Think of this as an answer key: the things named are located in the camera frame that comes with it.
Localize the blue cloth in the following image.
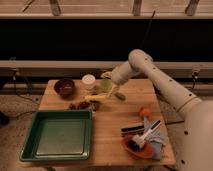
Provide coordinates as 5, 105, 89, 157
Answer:
143, 116, 169, 161

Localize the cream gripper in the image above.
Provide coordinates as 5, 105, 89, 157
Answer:
101, 71, 119, 97

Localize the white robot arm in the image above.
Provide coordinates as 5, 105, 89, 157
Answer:
108, 49, 213, 171

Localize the white dish brush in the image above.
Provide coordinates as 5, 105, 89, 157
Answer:
131, 120, 161, 149

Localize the dark red bowl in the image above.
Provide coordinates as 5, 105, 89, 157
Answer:
54, 78, 75, 98

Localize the orange plate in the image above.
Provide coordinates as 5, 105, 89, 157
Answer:
121, 135, 154, 159

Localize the light green cup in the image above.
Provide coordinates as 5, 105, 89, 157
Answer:
100, 79, 112, 93

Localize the dark red grape bunch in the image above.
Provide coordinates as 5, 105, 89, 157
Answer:
69, 101, 90, 110

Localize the small metal cup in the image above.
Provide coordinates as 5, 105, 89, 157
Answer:
90, 101, 101, 111

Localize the orange carrot toy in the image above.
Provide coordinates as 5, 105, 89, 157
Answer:
139, 107, 151, 118

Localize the black white striped block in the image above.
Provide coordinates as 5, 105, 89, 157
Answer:
121, 123, 144, 134

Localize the green pepper toy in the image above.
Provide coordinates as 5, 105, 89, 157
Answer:
114, 92, 126, 101

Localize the green plastic tray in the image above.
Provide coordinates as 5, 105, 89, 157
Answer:
20, 110, 93, 162

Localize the white paper cup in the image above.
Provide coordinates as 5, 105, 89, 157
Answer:
82, 74, 96, 90

